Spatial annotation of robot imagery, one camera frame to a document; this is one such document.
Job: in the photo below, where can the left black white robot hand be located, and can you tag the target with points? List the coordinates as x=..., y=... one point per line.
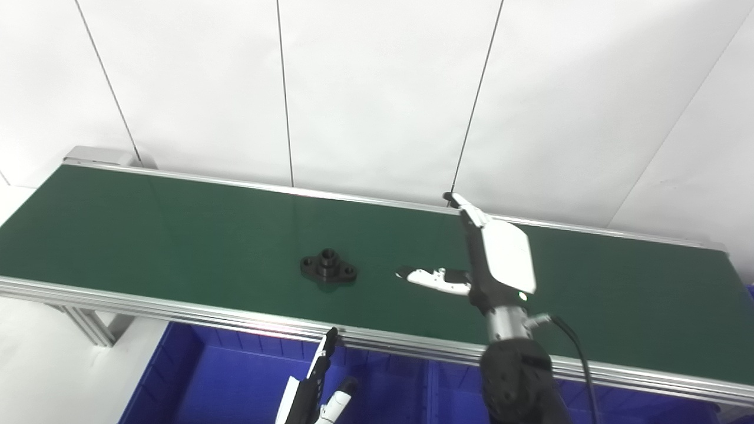
x=306, y=403

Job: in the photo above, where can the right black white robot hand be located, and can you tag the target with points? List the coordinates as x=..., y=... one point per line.
x=506, y=259

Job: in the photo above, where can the black flanged metal part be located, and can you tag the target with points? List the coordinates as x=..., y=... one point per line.
x=327, y=268

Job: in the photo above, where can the aluminium conveyor support leg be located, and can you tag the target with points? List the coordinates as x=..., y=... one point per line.
x=94, y=327

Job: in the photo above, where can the grey conveyor end housing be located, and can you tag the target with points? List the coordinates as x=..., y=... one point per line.
x=106, y=156

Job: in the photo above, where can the green conveyor belt aluminium frame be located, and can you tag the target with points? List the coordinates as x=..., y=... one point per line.
x=206, y=235

